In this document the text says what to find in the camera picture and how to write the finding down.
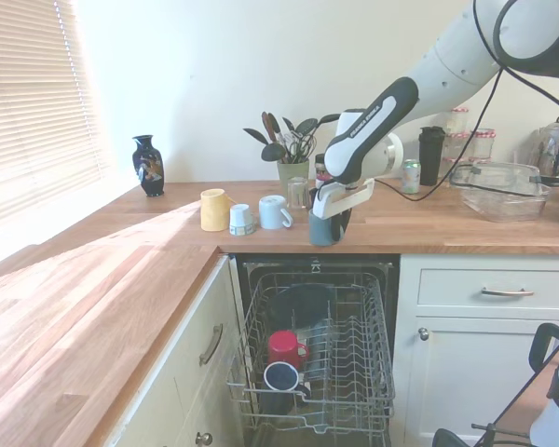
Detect clear plastic container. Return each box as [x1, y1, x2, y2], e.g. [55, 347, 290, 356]
[449, 161, 553, 223]

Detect brown wooden spatula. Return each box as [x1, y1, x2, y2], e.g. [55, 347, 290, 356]
[260, 111, 281, 143]

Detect glass jar red checked lid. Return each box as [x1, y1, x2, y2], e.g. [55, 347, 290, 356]
[449, 106, 470, 137]
[470, 129, 498, 163]

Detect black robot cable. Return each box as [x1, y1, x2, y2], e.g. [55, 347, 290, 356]
[372, 0, 559, 202]

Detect black table clamp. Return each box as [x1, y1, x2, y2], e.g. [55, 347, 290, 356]
[528, 322, 559, 372]

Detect grey ceramic mug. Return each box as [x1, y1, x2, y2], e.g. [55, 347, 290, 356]
[308, 209, 345, 247]

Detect clear glass tumbler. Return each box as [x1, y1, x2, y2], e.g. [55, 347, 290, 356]
[286, 176, 310, 210]

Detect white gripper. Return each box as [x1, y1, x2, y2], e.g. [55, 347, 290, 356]
[312, 179, 376, 243]

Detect dark blue plate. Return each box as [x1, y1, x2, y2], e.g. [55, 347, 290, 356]
[268, 283, 333, 330]

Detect green drink can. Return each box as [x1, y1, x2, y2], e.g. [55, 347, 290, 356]
[402, 158, 423, 195]

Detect jar with dark lid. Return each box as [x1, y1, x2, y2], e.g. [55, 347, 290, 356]
[314, 155, 331, 190]

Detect white mug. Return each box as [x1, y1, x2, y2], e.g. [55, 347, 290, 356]
[258, 195, 293, 231]

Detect white kitchen cabinet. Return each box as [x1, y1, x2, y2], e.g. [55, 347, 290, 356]
[393, 254, 559, 447]
[104, 255, 246, 447]

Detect grey wire dishwasher rack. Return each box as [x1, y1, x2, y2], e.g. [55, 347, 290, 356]
[226, 272, 396, 432]
[230, 253, 402, 447]

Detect steel electric kettle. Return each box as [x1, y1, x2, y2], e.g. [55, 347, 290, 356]
[530, 115, 559, 187]

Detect metal drawer handle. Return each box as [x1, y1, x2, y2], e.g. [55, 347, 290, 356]
[481, 287, 536, 298]
[198, 324, 224, 367]

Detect black ladle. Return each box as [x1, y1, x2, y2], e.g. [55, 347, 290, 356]
[262, 142, 287, 164]

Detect yellow mug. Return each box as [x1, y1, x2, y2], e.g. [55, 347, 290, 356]
[199, 188, 238, 233]

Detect pale green utensil holder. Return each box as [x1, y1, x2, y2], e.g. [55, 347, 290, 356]
[277, 159, 311, 197]

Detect red speckled mug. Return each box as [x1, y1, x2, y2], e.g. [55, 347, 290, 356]
[267, 330, 310, 373]

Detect dark blue painted vase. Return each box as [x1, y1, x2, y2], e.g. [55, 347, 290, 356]
[131, 134, 166, 198]

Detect white window blinds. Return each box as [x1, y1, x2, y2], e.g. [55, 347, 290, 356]
[0, 0, 111, 234]

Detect metal whisk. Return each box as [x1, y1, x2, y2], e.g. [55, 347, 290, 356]
[282, 132, 309, 158]

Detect dark blue mug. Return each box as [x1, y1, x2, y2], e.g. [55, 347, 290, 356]
[263, 361, 312, 396]

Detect black shaker bottle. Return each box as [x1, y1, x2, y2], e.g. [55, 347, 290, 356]
[417, 126, 447, 186]

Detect small white patterned cup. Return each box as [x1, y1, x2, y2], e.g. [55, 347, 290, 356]
[228, 203, 255, 237]

